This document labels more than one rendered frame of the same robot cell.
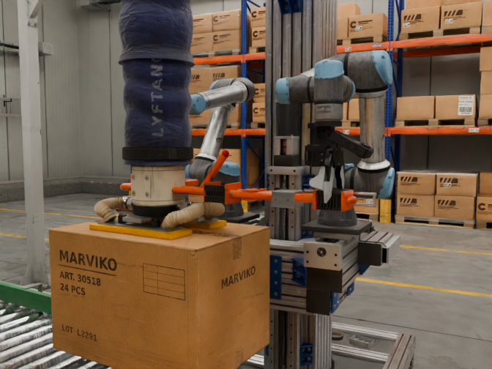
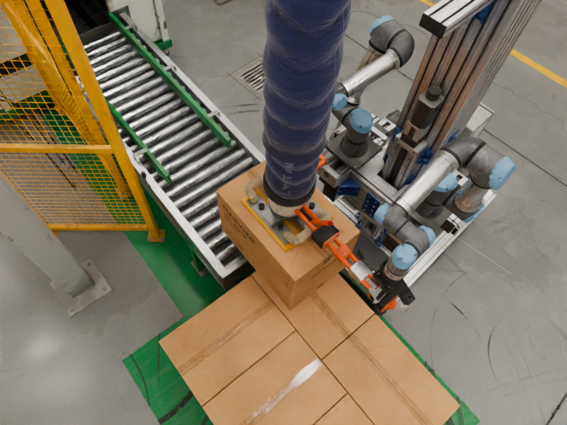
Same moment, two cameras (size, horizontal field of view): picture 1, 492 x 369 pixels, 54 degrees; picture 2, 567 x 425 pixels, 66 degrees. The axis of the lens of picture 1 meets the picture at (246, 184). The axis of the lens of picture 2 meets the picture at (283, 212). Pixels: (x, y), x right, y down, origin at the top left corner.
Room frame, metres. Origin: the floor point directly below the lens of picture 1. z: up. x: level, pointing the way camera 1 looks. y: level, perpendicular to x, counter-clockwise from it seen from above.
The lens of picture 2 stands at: (0.54, 0.02, 2.86)
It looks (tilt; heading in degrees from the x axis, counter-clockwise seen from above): 59 degrees down; 15
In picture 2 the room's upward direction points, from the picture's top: 6 degrees clockwise
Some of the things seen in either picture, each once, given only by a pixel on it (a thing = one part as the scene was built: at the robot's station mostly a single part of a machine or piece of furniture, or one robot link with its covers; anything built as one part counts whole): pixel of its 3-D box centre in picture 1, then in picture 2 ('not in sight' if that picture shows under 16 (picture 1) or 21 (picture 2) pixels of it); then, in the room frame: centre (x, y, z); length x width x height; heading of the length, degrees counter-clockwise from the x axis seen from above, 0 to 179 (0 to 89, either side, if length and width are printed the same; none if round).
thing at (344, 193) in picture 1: (333, 199); (382, 297); (1.26, -0.23, 1.20); 0.08 x 0.07 x 0.05; 59
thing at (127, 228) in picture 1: (138, 224); (271, 217); (1.49, 0.33, 1.10); 0.34 x 0.10 x 0.05; 59
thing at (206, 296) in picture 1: (161, 287); (284, 230); (1.57, 0.28, 0.87); 0.60 x 0.40 x 0.40; 59
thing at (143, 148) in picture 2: not in sight; (100, 104); (2.17, 1.81, 0.60); 1.60 x 0.10 x 0.09; 59
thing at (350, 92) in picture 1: (332, 88); (414, 239); (1.38, -0.24, 1.50); 0.11 x 0.11 x 0.08; 64
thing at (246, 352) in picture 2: not in sight; (303, 379); (1.01, -0.05, 0.34); 1.20 x 1.00 x 0.40; 59
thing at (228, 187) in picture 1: (222, 192); (325, 234); (1.44, 0.07, 1.20); 0.10 x 0.08 x 0.06; 149
